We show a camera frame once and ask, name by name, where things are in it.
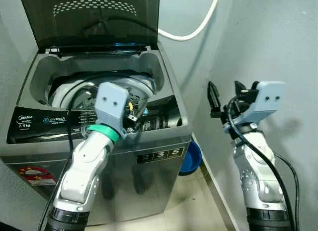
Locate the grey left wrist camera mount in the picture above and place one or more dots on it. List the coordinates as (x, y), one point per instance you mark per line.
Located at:
(110, 102)

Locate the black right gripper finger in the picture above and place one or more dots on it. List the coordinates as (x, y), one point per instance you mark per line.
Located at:
(239, 86)
(213, 97)

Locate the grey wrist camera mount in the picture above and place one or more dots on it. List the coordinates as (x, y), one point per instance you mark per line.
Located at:
(110, 102)
(266, 99)

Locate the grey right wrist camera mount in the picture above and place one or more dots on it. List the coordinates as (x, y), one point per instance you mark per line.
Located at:
(266, 99)

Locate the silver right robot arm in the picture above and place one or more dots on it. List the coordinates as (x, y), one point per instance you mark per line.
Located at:
(256, 176)

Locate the dark translucent washer lid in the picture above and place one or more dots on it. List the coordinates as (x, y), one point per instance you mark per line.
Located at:
(74, 27)

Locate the small blue plastic basin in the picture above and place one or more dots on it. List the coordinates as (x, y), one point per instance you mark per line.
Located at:
(191, 159)

